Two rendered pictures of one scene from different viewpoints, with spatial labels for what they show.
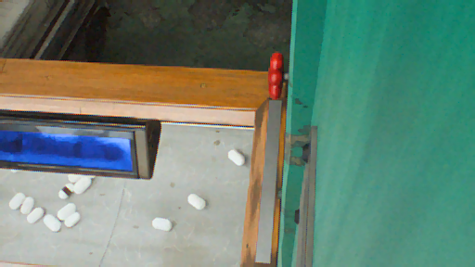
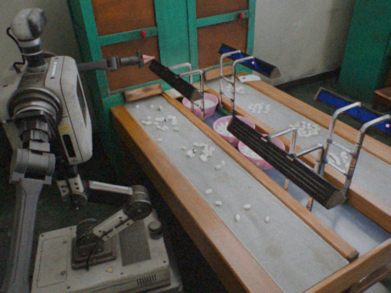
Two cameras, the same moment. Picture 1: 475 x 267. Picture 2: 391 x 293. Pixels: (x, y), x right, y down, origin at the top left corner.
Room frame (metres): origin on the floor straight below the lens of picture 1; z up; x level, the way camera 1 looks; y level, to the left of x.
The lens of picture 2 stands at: (1.49, 1.98, 1.85)
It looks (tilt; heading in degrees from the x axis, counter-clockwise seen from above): 35 degrees down; 232
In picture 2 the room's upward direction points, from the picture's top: 3 degrees counter-clockwise
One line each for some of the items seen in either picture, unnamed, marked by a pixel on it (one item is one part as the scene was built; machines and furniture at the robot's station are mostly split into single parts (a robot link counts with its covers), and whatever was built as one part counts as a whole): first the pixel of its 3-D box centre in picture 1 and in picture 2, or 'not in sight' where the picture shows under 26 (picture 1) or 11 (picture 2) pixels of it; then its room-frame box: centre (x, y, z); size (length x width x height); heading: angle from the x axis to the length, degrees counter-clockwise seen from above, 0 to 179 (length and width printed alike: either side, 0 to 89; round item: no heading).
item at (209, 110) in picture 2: not in sight; (200, 106); (0.08, 0.29, 0.72); 0.27 x 0.27 x 0.10
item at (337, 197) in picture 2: not in sight; (277, 153); (0.58, 1.35, 1.08); 0.62 x 0.08 x 0.07; 79
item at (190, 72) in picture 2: not in sight; (186, 100); (0.31, 0.42, 0.90); 0.20 x 0.19 x 0.45; 79
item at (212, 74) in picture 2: not in sight; (219, 72); (-0.31, 0.09, 0.83); 0.30 x 0.06 x 0.07; 169
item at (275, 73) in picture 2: not in sight; (246, 58); (-0.16, 0.51, 1.08); 0.62 x 0.08 x 0.07; 79
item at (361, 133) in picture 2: not in sight; (350, 152); (0.11, 1.45, 0.90); 0.20 x 0.19 x 0.45; 79
